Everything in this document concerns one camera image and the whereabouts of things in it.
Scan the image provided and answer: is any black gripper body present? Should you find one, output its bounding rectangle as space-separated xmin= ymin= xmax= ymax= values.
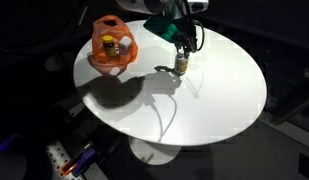
xmin=173 ymin=12 xmax=199 ymax=46

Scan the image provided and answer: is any yellow bottle with black cap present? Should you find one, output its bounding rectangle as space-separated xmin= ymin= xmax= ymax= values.
xmin=101 ymin=34 xmax=118 ymax=58

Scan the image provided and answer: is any orange mesh basket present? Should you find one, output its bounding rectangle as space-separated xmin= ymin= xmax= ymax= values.
xmin=91 ymin=14 xmax=139 ymax=72

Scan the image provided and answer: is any blue clamp with orange tip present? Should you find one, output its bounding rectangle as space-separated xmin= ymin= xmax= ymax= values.
xmin=59 ymin=141 xmax=102 ymax=178

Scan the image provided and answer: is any grey rounded object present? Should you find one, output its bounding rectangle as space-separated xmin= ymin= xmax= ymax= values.
xmin=0 ymin=150 xmax=28 ymax=180

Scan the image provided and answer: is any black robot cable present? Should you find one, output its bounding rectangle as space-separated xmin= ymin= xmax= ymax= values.
xmin=193 ymin=19 xmax=206 ymax=53

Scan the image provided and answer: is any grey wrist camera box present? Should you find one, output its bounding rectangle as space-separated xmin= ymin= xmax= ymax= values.
xmin=187 ymin=0 xmax=210 ymax=14

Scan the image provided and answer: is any white table pedestal base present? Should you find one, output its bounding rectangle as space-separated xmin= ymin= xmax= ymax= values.
xmin=128 ymin=137 xmax=182 ymax=166

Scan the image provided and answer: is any perforated metal rail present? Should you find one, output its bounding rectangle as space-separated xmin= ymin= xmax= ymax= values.
xmin=44 ymin=139 xmax=110 ymax=180

